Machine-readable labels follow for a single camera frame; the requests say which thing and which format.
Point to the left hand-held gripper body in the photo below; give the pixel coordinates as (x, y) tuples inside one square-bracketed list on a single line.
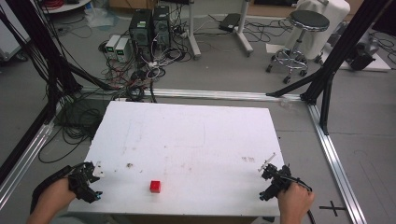
[(78, 183)]

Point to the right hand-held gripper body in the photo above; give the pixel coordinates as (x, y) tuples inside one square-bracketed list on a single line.
[(281, 183)]

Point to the red cube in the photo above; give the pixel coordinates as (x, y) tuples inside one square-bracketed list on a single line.
[(155, 186)]

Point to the person's right hand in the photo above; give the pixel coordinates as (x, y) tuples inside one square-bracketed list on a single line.
[(294, 202)]

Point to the person's left hand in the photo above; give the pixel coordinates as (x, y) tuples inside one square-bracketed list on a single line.
[(56, 194)]

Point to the white power supply box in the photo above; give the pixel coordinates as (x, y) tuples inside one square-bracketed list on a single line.
[(123, 49), (112, 46)]

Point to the black round stool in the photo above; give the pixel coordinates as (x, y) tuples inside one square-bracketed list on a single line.
[(299, 40)]

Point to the white stand leg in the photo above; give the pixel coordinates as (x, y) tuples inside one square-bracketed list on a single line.
[(193, 31), (243, 31)]

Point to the black computer tower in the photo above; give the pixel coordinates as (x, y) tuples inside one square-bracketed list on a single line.
[(140, 29), (162, 26)]

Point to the clear plastic bag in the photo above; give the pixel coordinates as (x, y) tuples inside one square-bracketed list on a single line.
[(99, 17)]

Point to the black device on white board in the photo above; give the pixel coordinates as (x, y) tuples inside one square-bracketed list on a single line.
[(362, 56)]

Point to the black flat box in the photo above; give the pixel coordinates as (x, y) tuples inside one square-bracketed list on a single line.
[(229, 22)]

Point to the white round table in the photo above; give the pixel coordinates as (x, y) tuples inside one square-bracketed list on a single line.
[(67, 6)]

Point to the white cloth cover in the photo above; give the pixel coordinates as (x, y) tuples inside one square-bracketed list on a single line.
[(330, 15)]

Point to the aluminium floor rail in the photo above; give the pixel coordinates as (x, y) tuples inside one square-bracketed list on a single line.
[(218, 94), (334, 165), (23, 161)]

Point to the black frame bar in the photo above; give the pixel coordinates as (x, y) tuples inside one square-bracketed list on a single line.
[(21, 146)]

